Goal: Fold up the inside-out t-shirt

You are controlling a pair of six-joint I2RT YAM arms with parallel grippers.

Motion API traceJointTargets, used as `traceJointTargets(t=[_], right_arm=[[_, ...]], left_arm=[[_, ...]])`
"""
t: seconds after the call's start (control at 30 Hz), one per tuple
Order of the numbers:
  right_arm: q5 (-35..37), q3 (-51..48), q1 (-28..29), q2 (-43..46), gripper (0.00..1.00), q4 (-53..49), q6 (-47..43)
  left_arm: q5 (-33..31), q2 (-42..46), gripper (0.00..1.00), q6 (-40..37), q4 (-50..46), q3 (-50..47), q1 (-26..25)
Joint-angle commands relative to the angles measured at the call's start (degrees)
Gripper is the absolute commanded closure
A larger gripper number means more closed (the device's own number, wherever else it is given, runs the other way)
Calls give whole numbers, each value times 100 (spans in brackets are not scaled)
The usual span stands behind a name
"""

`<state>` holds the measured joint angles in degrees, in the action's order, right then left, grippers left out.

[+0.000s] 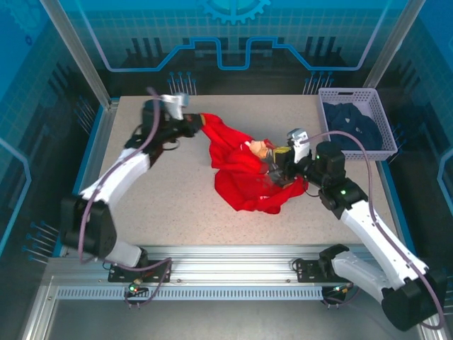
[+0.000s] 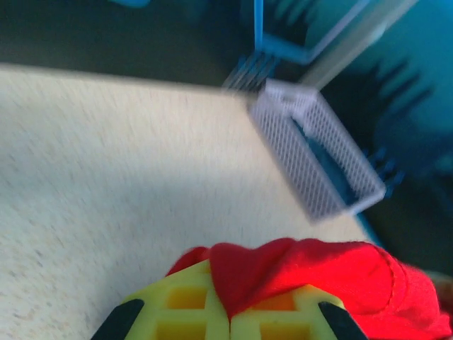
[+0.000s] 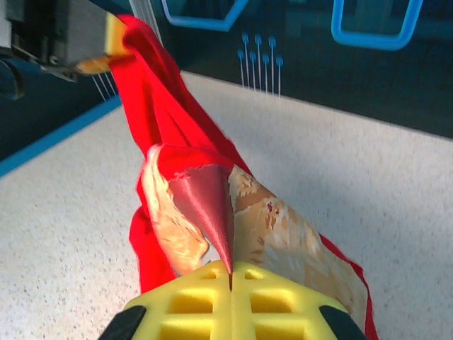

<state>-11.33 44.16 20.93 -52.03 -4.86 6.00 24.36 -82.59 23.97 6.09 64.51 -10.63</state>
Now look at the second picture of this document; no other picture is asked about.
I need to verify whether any red t-shirt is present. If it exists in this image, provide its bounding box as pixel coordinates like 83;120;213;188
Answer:
166;237;452;340

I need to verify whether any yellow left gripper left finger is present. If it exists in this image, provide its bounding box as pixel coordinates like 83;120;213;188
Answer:
91;260;231;340

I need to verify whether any white perforated plastic basket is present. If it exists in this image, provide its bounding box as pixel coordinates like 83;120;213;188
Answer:
247;78;387;226

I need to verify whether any aluminium frame post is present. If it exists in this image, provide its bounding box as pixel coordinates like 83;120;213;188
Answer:
300;0;420;88

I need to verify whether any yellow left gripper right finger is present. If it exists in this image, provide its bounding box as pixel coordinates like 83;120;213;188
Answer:
229;283;369;340

